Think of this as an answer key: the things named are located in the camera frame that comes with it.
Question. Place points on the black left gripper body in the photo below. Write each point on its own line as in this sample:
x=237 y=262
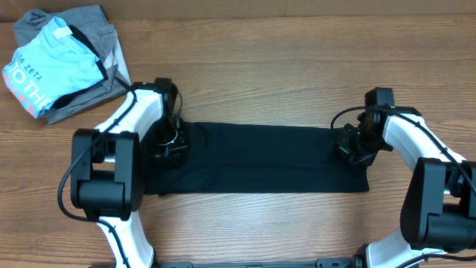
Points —
x=166 y=140

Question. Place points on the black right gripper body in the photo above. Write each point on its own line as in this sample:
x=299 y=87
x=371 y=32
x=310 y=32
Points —
x=356 y=146

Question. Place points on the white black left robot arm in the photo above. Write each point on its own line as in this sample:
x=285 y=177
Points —
x=109 y=162

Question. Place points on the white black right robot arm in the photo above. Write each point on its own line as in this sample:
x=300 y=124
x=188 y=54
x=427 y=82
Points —
x=437 y=218

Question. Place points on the light blue folded t-shirt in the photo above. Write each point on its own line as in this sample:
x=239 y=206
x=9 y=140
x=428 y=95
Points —
x=27 y=75

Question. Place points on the grey folded garment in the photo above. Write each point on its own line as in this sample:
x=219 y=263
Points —
x=92 y=22

